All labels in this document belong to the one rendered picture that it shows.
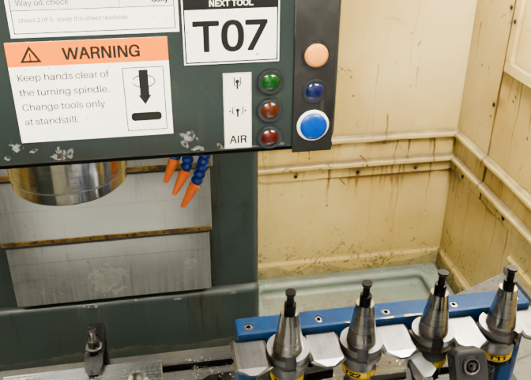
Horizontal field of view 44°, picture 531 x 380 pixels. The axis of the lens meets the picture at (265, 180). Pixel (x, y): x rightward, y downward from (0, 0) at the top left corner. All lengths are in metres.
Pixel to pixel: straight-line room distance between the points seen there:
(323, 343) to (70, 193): 0.42
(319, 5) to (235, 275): 1.07
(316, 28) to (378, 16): 1.15
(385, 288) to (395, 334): 1.15
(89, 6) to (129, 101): 0.10
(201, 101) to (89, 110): 0.11
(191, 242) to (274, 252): 0.58
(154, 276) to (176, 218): 0.17
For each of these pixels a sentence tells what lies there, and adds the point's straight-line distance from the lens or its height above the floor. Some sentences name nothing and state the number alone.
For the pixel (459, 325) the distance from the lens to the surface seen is 1.08.
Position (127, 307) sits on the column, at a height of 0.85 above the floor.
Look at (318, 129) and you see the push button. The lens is 0.73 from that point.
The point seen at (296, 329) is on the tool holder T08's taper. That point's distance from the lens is 0.95.
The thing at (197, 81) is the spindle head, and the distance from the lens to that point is 0.70.
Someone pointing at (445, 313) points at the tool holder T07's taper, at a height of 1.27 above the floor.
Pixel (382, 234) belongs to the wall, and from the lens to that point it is 2.15.
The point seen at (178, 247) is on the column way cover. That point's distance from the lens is 1.56.
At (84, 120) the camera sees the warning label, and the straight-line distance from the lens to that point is 0.71.
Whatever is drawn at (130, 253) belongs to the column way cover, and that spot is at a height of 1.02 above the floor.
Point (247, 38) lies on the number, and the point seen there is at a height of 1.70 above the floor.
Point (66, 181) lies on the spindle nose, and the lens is 0.89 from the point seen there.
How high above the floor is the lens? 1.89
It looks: 28 degrees down
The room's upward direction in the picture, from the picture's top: straight up
